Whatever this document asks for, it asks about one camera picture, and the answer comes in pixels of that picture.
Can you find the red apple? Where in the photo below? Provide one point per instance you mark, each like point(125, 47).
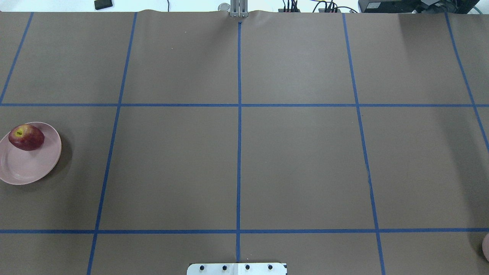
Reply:
point(26, 137)

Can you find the pink bowl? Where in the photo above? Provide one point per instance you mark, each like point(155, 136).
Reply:
point(485, 247)

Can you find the pink plate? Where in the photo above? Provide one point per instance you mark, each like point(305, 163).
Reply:
point(18, 167)

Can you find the black rectangular device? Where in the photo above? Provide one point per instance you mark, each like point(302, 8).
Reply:
point(102, 4)

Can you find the black electronics box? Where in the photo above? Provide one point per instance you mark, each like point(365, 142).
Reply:
point(417, 6)

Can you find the grey metal clamp post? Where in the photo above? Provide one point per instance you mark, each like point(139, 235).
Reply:
point(239, 9)

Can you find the white metal bracket plate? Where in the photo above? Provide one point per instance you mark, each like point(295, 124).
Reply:
point(259, 268)

